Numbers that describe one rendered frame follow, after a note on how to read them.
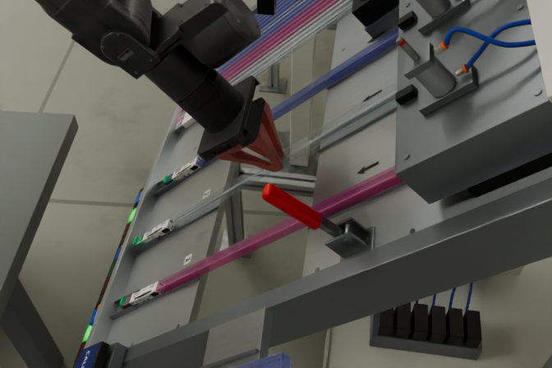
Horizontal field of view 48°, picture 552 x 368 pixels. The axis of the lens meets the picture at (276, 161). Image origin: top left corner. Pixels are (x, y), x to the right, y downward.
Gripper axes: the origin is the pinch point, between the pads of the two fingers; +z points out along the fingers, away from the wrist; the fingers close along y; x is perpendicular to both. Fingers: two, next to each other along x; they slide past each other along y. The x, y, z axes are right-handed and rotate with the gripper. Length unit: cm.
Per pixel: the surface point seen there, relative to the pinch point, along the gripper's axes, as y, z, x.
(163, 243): -1.9, 3.2, 23.3
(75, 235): 50, 29, 111
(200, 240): -5.4, 2.4, 13.8
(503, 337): -1.4, 47.6, -6.2
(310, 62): 84, 36, 33
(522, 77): -14.4, -7.8, -32.4
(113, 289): -7.8, 2.4, 30.7
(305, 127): 84, 55, 49
